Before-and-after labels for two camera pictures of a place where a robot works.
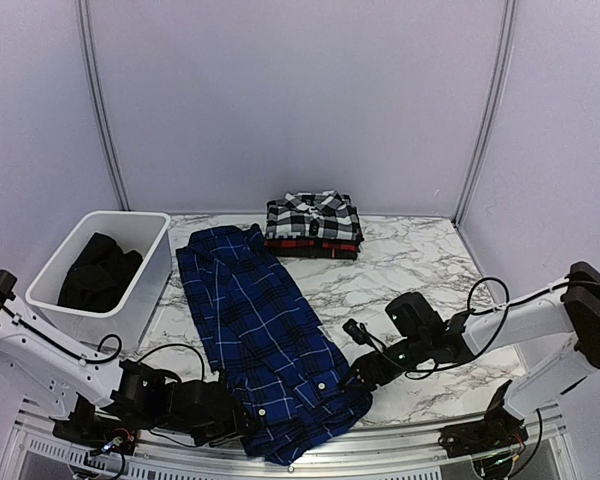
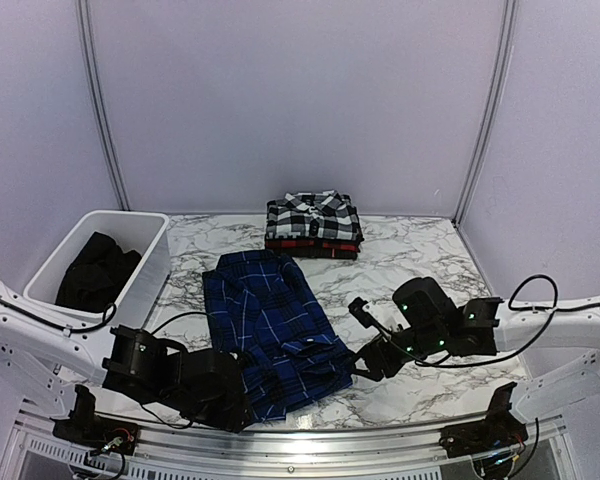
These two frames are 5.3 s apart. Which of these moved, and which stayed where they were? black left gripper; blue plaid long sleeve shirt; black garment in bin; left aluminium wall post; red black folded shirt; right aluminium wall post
Moved: black left gripper; blue plaid long sleeve shirt
Stayed: red black folded shirt; black garment in bin; right aluminium wall post; left aluminium wall post
